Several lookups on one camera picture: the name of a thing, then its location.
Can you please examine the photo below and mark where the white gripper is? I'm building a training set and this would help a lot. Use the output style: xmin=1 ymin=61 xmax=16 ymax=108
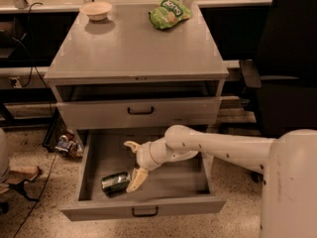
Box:
xmin=124 ymin=139 xmax=198 ymax=193

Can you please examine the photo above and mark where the green soda can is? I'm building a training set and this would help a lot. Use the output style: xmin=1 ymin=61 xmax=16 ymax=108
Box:
xmin=101 ymin=172 xmax=131 ymax=194

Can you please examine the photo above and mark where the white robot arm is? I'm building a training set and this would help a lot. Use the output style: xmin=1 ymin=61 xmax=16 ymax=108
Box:
xmin=125 ymin=125 xmax=317 ymax=238

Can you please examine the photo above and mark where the closed grey upper drawer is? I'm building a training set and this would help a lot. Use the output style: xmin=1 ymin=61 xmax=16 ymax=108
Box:
xmin=57 ymin=97 xmax=221 ymax=130

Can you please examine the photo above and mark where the open grey lower drawer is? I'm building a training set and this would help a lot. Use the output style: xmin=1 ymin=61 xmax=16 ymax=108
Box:
xmin=61 ymin=127 xmax=226 ymax=221

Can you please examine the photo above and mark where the grey drawer cabinet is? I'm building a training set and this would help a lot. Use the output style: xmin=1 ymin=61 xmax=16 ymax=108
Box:
xmin=45 ymin=4 xmax=228 ymax=145

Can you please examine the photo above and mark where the black chair base left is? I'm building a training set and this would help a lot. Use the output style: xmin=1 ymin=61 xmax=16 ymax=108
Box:
xmin=0 ymin=178 xmax=39 ymax=215

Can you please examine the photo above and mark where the person's shoe and leg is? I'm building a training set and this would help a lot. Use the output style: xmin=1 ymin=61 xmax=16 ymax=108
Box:
xmin=0 ymin=128 xmax=40 ymax=184

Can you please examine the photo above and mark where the green chip bag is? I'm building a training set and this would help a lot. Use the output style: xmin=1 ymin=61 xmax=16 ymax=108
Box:
xmin=149 ymin=0 xmax=192 ymax=30

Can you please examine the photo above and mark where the beige paper bowl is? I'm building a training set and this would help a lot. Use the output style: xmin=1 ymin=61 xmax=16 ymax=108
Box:
xmin=79 ymin=2 xmax=112 ymax=21

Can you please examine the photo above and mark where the black office chair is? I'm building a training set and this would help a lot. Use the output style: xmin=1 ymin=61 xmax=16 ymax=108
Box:
xmin=217 ymin=0 xmax=317 ymax=183

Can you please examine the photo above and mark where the black wire trash basket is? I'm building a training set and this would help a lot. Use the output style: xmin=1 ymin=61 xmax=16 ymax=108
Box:
xmin=43 ymin=110 xmax=83 ymax=158

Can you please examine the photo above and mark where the black power cable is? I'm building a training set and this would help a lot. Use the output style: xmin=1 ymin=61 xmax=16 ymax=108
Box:
xmin=12 ymin=2 xmax=58 ymax=238

